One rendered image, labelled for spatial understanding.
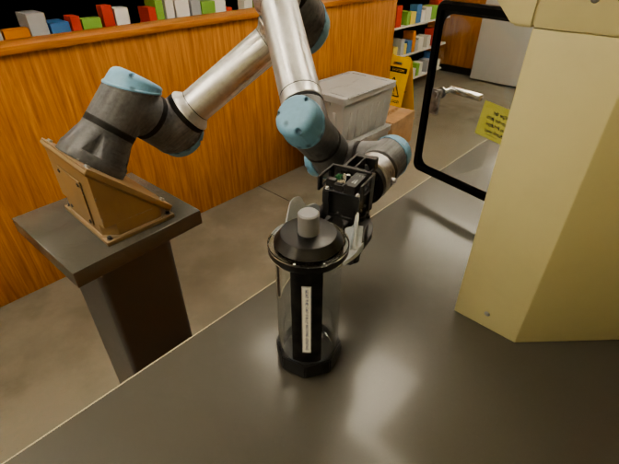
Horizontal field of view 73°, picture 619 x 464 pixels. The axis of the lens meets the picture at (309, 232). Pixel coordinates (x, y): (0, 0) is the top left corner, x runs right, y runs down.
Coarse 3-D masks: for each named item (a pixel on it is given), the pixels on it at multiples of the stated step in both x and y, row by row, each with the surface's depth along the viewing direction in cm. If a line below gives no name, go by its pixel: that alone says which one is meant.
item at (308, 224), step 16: (304, 208) 54; (288, 224) 56; (304, 224) 52; (320, 224) 56; (288, 240) 53; (304, 240) 53; (320, 240) 53; (336, 240) 54; (288, 256) 52; (304, 256) 52; (320, 256) 52
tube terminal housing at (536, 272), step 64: (576, 0) 46; (576, 64) 48; (512, 128) 56; (576, 128) 51; (512, 192) 60; (576, 192) 54; (512, 256) 64; (576, 256) 60; (512, 320) 69; (576, 320) 68
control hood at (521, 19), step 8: (504, 0) 50; (512, 0) 50; (520, 0) 49; (528, 0) 49; (536, 0) 48; (504, 8) 51; (512, 8) 50; (520, 8) 50; (528, 8) 49; (536, 8) 49; (512, 16) 51; (520, 16) 50; (528, 16) 49; (520, 24) 51; (528, 24) 50
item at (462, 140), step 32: (448, 32) 91; (480, 32) 86; (512, 32) 80; (448, 64) 94; (480, 64) 88; (512, 64) 83; (448, 96) 97; (480, 96) 90; (512, 96) 85; (448, 128) 100; (480, 128) 93; (448, 160) 103; (480, 160) 96
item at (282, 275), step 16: (272, 240) 55; (336, 256) 53; (288, 272) 54; (336, 272) 55; (288, 288) 55; (336, 288) 57; (288, 304) 57; (336, 304) 59; (288, 320) 59; (336, 320) 61; (288, 336) 61; (336, 336) 64; (288, 352) 63
